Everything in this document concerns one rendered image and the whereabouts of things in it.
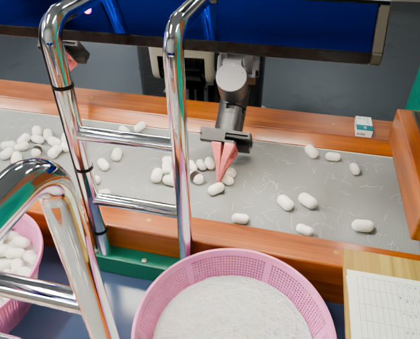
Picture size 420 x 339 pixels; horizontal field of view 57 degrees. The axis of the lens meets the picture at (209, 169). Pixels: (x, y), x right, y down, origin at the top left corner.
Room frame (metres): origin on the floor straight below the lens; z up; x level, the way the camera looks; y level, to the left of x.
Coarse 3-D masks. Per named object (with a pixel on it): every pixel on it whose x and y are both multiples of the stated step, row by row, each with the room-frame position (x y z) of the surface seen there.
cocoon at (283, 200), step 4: (280, 196) 0.55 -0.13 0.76; (284, 196) 0.54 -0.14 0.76; (280, 200) 0.54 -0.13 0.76; (284, 200) 0.53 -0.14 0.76; (288, 200) 0.53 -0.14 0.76; (280, 204) 0.54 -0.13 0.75; (284, 204) 0.53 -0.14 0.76; (288, 204) 0.53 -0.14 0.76; (292, 204) 0.53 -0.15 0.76; (284, 208) 0.53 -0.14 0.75; (288, 208) 0.52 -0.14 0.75; (292, 208) 0.52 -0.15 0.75
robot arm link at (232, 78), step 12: (228, 60) 0.69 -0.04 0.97; (240, 60) 0.69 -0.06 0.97; (228, 72) 0.67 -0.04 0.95; (240, 72) 0.67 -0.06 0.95; (252, 72) 0.75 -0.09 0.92; (228, 84) 0.66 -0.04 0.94; (240, 84) 0.65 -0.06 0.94; (252, 84) 0.76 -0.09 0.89; (228, 96) 0.66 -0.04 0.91; (240, 96) 0.67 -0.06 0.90
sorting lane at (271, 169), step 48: (48, 144) 0.76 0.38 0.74; (96, 144) 0.76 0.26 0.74; (192, 144) 0.75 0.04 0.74; (144, 192) 0.58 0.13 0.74; (192, 192) 0.58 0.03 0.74; (240, 192) 0.58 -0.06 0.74; (288, 192) 0.58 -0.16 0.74; (336, 192) 0.58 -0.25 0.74; (384, 192) 0.58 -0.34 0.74; (336, 240) 0.45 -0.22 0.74; (384, 240) 0.45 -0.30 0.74
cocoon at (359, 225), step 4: (356, 220) 0.48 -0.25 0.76; (360, 220) 0.48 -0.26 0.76; (364, 220) 0.48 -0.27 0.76; (368, 220) 0.48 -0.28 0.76; (352, 224) 0.48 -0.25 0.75; (356, 224) 0.47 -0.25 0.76; (360, 224) 0.47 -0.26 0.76; (364, 224) 0.47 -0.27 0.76; (368, 224) 0.47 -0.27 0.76; (372, 224) 0.47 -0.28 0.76; (356, 228) 0.47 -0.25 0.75; (360, 228) 0.47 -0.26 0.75; (364, 228) 0.47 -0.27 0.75; (368, 228) 0.47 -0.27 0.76; (372, 228) 0.47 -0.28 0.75
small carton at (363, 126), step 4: (356, 116) 0.80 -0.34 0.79; (360, 116) 0.80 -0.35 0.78; (356, 120) 0.78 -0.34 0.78; (360, 120) 0.78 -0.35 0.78; (364, 120) 0.78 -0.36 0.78; (368, 120) 0.78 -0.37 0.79; (356, 124) 0.76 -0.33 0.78; (360, 124) 0.76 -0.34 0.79; (364, 124) 0.76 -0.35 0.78; (368, 124) 0.76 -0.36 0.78; (356, 128) 0.75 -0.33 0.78; (360, 128) 0.74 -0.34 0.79; (364, 128) 0.74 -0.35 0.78; (368, 128) 0.74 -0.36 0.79; (372, 128) 0.74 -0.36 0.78; (356, 132) 0.74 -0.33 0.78; (360, 132) 0.74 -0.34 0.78; (364, 132) 0.74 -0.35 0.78; (368, 132) 0.74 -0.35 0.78; (372, 132) 0.73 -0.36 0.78; (356, 136) 0.74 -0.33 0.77; (360, 136) 0.74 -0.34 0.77; (364, 136) 0.74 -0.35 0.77; (368, 136) 0.74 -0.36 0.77
